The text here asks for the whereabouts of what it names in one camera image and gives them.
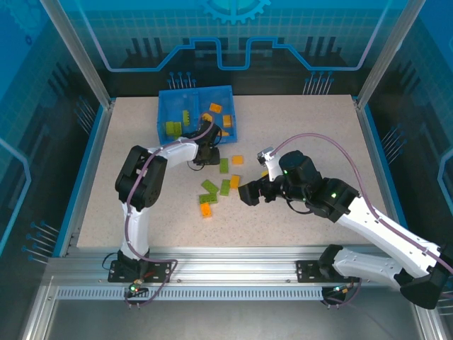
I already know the blue two-compartment plastic bin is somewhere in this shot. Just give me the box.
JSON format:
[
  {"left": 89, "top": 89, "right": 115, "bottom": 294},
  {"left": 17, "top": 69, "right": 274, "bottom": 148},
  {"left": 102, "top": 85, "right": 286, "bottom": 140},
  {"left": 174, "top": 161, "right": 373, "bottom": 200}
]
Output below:
[{"left": 156, "top": 85, "right": 239, "bottom": 146}]

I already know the blue table edge trim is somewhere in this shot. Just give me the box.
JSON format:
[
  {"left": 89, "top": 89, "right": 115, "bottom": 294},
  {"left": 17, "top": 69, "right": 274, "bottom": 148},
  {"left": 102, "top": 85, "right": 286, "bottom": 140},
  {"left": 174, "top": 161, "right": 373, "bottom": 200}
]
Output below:
[
  {"left": 52, "top": 98, "right": 116, "bottom": 258},
  {"left": 355, "top": 96, "right": 408, "bottom": 230}
]

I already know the small board with green light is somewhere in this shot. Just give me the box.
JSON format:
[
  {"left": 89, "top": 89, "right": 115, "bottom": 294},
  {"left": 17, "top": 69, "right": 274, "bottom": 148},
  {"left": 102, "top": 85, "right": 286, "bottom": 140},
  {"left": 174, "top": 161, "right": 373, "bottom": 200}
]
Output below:
[
  {"left": 331, "top": 284, "right": 355, "bottom": 297},
  {"left": 127, "top": 279, "right": 150, "bottom": 298}
]

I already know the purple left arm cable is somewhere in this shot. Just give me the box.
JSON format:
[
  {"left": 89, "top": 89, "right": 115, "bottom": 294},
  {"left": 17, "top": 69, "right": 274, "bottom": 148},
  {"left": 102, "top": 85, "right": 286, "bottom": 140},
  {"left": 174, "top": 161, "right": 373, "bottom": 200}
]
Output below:
[{"left": 122, "top": 116, "right": 221, "bottom": 311}]

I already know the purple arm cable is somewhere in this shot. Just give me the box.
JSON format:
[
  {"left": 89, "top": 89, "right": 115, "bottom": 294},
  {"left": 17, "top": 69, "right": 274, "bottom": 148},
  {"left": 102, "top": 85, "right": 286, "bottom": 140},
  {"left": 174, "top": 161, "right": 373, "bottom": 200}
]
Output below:
[
  {"left": 122, "top": 116, "right": 221, "bottom": 311},
  {"left": 270, "top": 132, "right": 453, "bottom": 309}
]

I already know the thin black right gripper cable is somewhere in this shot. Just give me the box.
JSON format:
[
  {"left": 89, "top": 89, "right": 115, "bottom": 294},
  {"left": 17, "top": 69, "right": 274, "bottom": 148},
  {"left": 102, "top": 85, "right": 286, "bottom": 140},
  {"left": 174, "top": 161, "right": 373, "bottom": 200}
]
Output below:
[{"left": 285, "top": 198, "right": 313, "bottom": 215}]

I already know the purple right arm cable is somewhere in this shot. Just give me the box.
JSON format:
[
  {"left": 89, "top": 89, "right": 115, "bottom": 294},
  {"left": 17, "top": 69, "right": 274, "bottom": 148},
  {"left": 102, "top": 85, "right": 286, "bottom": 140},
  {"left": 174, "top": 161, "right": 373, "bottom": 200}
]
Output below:
[{"left": 270, "top": 132, "right": 453, "bottom": 309}]

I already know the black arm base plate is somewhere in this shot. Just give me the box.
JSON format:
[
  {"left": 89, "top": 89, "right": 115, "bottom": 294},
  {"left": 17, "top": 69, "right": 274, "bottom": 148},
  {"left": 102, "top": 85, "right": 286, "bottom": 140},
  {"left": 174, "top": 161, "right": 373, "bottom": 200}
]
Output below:
[
  {"left": 296, "top": 259, "right": 362, "bottom": 284},
  {"left": 107, "top": 259, "right": 175, "bottom": 284}
]

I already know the aluminium front rail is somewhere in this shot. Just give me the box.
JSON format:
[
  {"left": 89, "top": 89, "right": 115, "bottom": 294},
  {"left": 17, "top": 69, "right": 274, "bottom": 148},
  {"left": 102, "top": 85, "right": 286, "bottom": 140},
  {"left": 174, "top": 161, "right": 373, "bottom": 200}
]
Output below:
[{"left": 45, "top": 245, "right": 411, "bottom": 288}]

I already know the slotted grey cable tray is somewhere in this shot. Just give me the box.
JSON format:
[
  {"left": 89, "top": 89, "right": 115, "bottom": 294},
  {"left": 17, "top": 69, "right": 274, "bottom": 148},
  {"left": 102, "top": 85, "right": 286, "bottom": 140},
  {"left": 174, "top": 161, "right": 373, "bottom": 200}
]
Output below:
[{"left": 55, "top": 286, "right": 327, "bottom": 302}]

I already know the aluminium frame post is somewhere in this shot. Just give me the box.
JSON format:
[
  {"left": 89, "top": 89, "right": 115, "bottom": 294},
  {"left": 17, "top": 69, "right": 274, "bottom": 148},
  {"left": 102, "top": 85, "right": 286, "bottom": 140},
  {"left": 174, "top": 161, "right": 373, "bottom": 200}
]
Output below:
[
  {"left": 355, "top": 0, "right": 428, "bottom": 107},
  {"left": 39, "top": 0, "right": 115, "bottom": 109}
]

